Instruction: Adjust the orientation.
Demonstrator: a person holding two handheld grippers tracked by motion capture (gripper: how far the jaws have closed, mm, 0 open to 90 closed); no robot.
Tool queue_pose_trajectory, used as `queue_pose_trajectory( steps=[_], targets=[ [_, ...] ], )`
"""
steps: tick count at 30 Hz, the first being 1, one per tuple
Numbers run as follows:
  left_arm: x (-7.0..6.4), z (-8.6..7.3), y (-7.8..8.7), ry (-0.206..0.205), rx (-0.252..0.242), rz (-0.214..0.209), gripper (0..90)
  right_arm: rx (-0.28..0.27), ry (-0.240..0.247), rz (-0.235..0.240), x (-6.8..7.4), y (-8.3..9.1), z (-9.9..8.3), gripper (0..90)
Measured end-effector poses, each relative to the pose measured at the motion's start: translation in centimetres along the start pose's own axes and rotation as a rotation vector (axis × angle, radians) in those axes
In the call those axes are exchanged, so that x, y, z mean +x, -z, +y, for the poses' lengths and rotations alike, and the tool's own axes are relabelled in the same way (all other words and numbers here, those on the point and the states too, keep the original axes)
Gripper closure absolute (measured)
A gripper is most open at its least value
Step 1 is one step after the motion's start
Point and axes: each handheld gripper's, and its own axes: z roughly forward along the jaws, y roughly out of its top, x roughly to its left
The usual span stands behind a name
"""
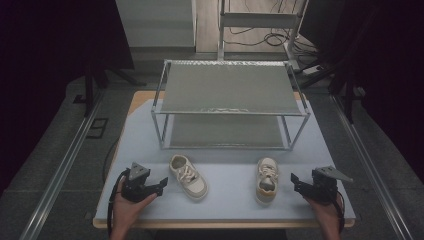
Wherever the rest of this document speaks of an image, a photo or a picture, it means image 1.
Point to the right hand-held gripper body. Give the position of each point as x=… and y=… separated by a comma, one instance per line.
x=325, y=188

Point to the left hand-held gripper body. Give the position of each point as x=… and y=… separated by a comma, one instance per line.
x=136, y=188

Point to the person's right hand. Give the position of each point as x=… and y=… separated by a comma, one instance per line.
x=328, y=215

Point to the person's left hand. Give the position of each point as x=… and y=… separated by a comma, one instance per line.
x=125, y=213

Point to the white child's sneaker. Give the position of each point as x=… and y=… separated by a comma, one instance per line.
x=266, y=181
x=190, y=178

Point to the light blue table mat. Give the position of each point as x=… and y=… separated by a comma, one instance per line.
x=230, y=203

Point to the black tripod stand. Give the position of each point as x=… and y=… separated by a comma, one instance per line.
x=90, y=90

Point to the white power strip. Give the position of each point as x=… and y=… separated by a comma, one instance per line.
x=311, y=70

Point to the two-tier metal shoe rack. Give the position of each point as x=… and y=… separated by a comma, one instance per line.
x=230, y=88

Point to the white panel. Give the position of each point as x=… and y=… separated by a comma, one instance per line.
x=156, y=23

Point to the white metal stand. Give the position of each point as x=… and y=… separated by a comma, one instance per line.
x=258, y=20

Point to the metal floor rail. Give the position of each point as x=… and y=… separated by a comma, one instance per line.
x=371, y=166
x=63, y=170

